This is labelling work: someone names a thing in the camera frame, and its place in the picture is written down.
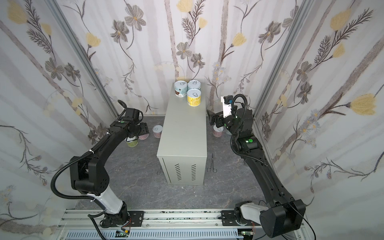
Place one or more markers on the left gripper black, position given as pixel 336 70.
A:
pixel 145 128

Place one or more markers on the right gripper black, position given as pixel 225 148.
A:
pixel 217 118

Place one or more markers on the yellow label can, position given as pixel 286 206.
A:
pixel 194 97

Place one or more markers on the teal coconut can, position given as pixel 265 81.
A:
pixel 181 88
pixel 194 85

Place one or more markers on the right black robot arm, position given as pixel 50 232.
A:
pixel 282 214

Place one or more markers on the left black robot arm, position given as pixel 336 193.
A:
pixel 89 176

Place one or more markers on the pink can front left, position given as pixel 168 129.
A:
pixel 143 137

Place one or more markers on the pink can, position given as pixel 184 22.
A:
pixel 143 137
pixel 218 131
pixel 157 131

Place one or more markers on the pink can right side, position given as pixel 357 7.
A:
pixel 218 131

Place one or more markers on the pink can rear left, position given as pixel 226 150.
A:
pixel 157 131

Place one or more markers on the green label can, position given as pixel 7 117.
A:
pixel 132 142

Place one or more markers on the grey metal cabinet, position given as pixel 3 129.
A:
pixel 182 150

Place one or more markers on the metal scissors right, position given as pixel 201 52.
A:
pixel 211 168

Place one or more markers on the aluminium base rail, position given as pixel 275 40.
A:
pixel 182 218

